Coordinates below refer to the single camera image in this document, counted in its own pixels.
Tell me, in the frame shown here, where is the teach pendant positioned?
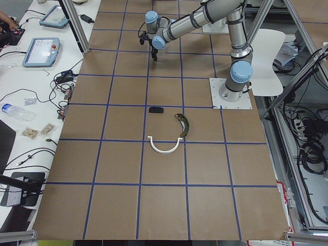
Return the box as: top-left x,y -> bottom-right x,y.
39,5 -> 68,29
22,37 -> 60,68

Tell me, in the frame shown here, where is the black power adapter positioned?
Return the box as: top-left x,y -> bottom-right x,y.
80,14 -> 94,24

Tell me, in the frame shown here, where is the near teach pendant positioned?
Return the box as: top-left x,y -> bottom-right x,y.
22,37 -> 60,68

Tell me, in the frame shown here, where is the white chair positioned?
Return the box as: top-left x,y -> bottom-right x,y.
250,29 -> 285,96

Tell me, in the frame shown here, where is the black brake pad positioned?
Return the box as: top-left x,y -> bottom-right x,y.
149,106 -> 164,114

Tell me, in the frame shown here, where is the clear plastic water bottle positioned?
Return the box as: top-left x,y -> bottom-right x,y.
1,103 -> 35,121

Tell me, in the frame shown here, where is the aluminium frame post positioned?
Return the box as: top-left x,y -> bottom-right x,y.
58,0 -> 90,54

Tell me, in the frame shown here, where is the far teach pendant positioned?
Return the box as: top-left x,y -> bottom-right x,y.
39,5 -> 68,29

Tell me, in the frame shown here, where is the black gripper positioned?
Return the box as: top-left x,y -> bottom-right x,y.
151,38 -> 167,61

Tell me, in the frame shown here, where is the olive green brake shoe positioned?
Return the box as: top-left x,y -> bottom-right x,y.
174,113 -> 190,138

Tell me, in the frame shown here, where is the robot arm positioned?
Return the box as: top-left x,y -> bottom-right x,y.
138,1 -> 253,103

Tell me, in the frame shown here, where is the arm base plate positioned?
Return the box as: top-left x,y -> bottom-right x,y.
209,78 -> 252,110

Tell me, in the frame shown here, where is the bag of small parts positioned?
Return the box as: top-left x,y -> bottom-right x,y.
40,123 -> 56,136

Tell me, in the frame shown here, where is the white curved plastic part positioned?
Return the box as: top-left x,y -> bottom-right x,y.
147,135 -> 183,155

